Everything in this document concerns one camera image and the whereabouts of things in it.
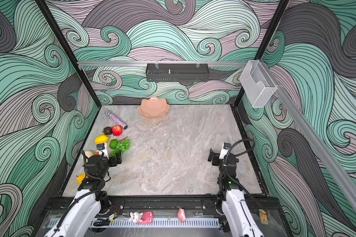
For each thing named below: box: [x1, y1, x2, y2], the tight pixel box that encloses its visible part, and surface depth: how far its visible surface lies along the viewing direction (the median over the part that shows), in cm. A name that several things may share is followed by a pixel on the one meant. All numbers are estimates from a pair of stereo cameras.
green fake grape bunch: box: [110, 136, 131, 158], surface depth 93 cm
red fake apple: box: [111, 125, 123, 137], surface depth 101 cm
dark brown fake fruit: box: [103, 126, 113, 135], surface depth 102 cm
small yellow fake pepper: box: [76, 173, 86, 185], surface depth 79 cm
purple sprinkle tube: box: [104, 109, 128, 130], surface depth 109 cm
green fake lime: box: [109, 138, 119, 150], surface depth 95 cm
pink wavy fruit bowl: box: [137, 96, 171, 120], surface depth 119 cm
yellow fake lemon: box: [94, 134, 109, 145], surface depth 96 cm
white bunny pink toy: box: [129, 211, 154, 225], surface depth 69 cm
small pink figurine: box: [177, 207, 187, 224], surface depth 68 cm
